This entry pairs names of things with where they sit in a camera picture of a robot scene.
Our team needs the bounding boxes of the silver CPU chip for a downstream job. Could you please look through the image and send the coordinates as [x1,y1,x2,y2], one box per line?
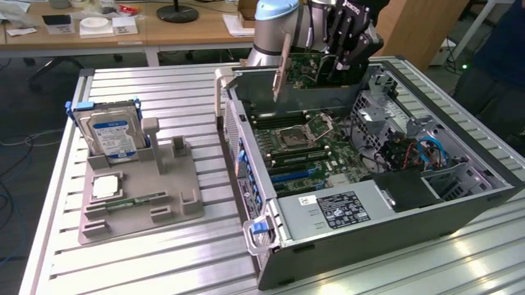
[91,175,122,199]

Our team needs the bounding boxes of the metal socket cover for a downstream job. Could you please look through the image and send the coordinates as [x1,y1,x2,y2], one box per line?
[305,112,337,138]

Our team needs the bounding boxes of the wooden desk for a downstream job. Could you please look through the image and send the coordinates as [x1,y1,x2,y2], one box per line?
[0,0,313,59]

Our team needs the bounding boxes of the stack of white papers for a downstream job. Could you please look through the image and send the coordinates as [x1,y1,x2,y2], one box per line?
[222,14,257,38]

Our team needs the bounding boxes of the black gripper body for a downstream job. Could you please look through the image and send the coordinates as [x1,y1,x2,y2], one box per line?
[334,0,389,35]

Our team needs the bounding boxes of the perforated metal drive cage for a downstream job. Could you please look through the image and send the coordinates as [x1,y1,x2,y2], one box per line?
[352,88,412,146]

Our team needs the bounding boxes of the CPU socket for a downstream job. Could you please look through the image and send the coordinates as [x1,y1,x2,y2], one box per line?
[278,125,316,152]

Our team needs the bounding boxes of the grey metal disk bay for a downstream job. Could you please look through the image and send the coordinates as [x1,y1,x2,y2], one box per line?
[420,162,495,201]

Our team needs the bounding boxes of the person in dark clothes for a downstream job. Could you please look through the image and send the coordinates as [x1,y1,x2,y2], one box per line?
[451,0,525,141]

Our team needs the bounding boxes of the installed black RAM stick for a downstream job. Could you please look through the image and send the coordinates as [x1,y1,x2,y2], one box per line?
[269,149,332,165]

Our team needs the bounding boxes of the wooden cabinet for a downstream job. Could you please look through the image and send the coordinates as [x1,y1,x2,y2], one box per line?
[372,0,471,72]

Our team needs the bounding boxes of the black round lamp base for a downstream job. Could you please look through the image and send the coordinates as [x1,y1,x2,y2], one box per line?
[155,0,201,23]

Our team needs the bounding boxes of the blue data wire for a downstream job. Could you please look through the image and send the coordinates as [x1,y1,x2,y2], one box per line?
[416,136,452,169]

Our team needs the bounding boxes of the green RAM stick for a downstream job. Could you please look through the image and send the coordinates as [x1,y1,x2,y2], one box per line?
[105,192,157,211]

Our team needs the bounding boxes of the blue expansion slot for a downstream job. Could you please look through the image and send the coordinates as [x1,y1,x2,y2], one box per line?
[269,167,314,184]

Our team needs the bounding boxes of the grey power supply unit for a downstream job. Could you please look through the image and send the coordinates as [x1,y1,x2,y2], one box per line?
[277,179,397,241]

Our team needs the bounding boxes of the grey parts rack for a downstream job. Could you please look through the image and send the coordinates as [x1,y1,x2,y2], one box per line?
[77,116,206,246]

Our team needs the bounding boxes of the black and white box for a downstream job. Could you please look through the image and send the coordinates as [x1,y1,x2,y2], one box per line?
[42,14,77,35]

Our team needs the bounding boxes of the silver hard disk drive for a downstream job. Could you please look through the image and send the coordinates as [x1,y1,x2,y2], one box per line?
[77,109,139,163]

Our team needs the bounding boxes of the green graphics card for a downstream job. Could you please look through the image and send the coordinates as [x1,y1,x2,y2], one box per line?
[272,32,370,104]

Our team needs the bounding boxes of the brown cardboard box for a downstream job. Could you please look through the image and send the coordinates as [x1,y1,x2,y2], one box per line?
[237,0,258,22]

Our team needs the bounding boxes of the black open PC case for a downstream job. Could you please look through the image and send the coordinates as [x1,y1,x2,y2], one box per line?
[214,58,525,291]

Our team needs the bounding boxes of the white labelled box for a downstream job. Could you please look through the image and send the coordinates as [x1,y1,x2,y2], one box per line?
[111,16,138,36]

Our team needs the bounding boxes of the black RAM slot bank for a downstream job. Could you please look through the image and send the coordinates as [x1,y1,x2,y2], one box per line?
[250,109,310,130]

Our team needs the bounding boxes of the red wire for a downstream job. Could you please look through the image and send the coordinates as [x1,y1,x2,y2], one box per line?
[401,140,424,167]

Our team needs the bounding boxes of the white box with roll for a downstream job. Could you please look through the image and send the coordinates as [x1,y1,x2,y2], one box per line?
[79,17,115,39]

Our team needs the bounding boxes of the green motherboard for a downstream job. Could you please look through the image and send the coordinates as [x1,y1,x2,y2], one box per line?
[242,104,382,197]

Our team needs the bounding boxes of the blue disk caddy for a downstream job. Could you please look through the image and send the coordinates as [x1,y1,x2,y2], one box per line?
[63,96,143,130]

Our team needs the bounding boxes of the black chair base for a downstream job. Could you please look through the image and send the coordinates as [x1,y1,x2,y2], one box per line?
[23,57,86,92]

